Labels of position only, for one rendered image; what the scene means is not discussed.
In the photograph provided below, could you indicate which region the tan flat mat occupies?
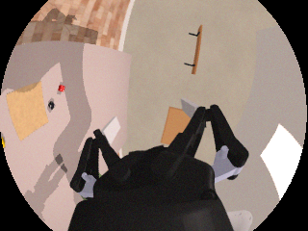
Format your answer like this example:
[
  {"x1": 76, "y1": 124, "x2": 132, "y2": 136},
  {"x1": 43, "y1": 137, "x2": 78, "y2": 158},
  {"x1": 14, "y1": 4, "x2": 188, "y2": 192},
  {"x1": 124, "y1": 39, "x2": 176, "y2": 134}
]
[{"x1": 6, "y1": 81, "x2": 49, "y2": 141}]

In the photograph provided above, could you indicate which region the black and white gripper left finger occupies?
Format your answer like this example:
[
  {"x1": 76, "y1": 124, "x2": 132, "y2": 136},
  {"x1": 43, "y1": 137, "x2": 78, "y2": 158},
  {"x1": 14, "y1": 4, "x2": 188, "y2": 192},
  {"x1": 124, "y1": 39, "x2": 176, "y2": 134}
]
[{"x1": 70, "y1": 116, "x2": 133, "y2": 200}]

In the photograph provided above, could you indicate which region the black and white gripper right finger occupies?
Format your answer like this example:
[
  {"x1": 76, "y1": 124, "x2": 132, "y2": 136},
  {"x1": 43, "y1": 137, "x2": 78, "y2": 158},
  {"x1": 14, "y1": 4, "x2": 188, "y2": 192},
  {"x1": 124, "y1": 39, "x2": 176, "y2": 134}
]
[{"x1": 151, "y1": 98, "x2": 249, "y2": 183}]

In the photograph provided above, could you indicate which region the black die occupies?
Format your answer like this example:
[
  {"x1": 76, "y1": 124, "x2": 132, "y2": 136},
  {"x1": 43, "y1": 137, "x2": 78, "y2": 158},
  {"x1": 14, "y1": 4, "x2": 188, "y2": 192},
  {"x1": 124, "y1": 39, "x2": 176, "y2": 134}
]
[{"x1": 48, "y1": 101, "x2": 55, "y2": 110}]

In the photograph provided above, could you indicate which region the red die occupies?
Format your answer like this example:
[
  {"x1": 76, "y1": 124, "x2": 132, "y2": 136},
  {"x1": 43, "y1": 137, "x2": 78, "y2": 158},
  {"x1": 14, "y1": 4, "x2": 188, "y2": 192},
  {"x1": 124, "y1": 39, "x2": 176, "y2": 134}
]
[{"x1": 58, "y1": 85, "x2": 65, "y2": 91}]

